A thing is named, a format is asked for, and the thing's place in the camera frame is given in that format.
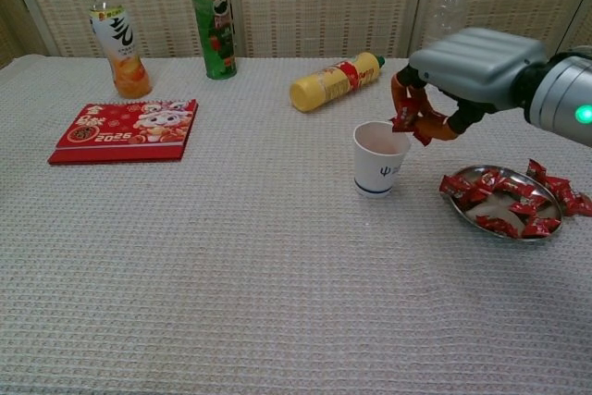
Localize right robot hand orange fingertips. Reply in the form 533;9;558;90
390;27;550;142

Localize clear plastic water bottle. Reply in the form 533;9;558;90
423;0;468;48

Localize bamboo folding screen panel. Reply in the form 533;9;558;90
554;0;592;52
224;0;429;59
409;0;592;62
2;0;235;59
0;0;52;70

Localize round metal plate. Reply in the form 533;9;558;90
446;164;564;241

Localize white paper cup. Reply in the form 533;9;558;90
352;120;412;198

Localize yellow bottle green cap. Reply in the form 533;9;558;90
289;51;387;114

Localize green chips can red lid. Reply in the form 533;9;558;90
186;0;239;80

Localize white woven tablecloth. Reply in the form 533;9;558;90
0;55;592;395

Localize orange juice bottle black cap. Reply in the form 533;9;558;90
87;0;154;100

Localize red desk calendar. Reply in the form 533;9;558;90
47;97;199;166

